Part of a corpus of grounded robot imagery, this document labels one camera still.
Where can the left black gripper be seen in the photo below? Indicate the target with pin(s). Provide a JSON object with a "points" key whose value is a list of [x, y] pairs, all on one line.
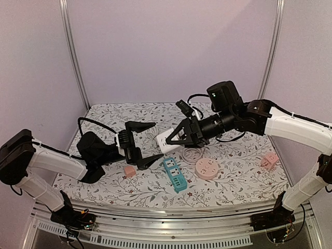
{"points": [[133, 154]]}

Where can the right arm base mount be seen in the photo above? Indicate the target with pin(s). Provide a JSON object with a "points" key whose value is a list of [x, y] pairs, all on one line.
{"points": [[279, 216]]}

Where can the pink round power strip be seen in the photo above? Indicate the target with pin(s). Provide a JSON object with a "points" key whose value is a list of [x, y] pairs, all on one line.
{"points": [[206, 168]]}

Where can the aluminium frame post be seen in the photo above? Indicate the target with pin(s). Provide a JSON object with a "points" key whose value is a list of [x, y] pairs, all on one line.
{"points": [[72, 52], [280, 5]]}

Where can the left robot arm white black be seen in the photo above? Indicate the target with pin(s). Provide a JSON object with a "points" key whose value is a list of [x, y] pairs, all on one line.
{"points": [[23, 152]]}

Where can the left aluminium frame post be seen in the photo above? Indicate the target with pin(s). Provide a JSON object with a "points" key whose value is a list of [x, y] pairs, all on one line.
{"points": [[72, 52]]}

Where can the pink cube socket adapter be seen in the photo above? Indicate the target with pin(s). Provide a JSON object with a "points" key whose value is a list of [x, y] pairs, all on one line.
{"points": [[269, 161]]}

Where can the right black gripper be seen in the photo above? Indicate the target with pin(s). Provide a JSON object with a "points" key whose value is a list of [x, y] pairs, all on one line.
{"points": [[194, 131]]}

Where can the aluminium front rail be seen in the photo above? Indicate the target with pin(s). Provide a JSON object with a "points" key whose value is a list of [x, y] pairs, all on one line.
{"points": [[199, 227]]}

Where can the small pink charger plug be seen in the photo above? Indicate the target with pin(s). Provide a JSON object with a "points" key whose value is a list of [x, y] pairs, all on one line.
{"points": [[129, 171]]}

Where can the floral table mat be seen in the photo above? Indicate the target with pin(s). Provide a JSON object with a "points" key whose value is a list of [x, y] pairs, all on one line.
{"points": [[240, 178]]}

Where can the right aluminium frame post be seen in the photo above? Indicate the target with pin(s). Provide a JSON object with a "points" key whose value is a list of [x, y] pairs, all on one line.
{"points": [[280, 5]]}

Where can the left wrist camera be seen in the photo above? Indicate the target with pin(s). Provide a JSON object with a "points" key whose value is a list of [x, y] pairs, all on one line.
{"points": [[120, 139]]}

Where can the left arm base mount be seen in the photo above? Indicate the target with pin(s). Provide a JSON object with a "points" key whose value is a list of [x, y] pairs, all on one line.
{"points": [[71, 218]]}

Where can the teal power strip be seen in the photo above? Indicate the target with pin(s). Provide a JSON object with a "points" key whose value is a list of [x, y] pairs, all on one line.
{"points": [[175, 175]]}

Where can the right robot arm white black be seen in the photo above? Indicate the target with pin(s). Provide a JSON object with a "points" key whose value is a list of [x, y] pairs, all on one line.
{"points": [[261, 117]]}

